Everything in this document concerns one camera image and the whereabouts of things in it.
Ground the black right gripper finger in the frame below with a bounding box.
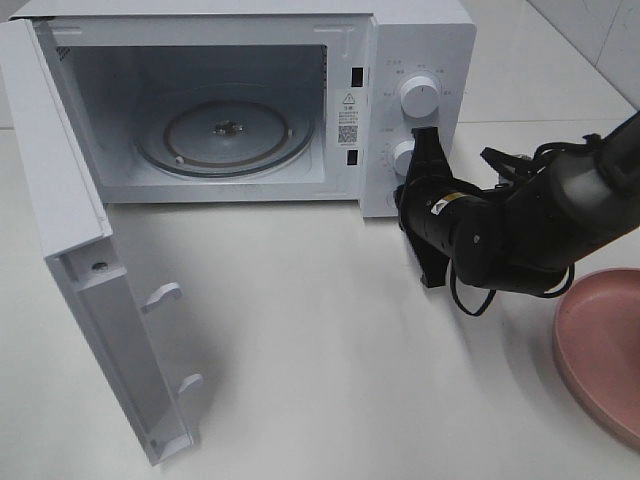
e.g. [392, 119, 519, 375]
[406, 230, 449, 288]
[407, 126, 453, 183]

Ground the pink round plate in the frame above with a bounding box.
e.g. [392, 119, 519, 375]
[552, 268, 639, 450]

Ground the glass microwave turntable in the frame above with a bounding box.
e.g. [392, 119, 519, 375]
[135, 83, 324, 178]

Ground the round white door-release button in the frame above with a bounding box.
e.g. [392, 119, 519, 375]
[386, 190, 400, 211]

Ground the white microwave oven body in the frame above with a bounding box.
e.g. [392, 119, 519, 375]
[8, 1, 476, 217]

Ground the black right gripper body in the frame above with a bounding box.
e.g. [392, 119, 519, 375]
[396, 172, 505, 260]

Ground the lower white microwave knob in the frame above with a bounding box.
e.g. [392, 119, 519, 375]
[392, 140, 415, 177]

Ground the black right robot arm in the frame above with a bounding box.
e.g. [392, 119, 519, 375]
[395, 115, 639, 296]

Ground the white microwave knob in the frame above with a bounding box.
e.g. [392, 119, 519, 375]
[392, 140, 415, 177]
[399, 72, 441, 119]

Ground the white microwave door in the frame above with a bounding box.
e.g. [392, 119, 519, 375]
[1, 19, 202, 465]

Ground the upper white microwave knob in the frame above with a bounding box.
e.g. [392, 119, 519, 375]
[399, 72, 441, 119]

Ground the black camera cable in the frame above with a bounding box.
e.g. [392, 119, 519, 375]
[448, 133, 621, 317]

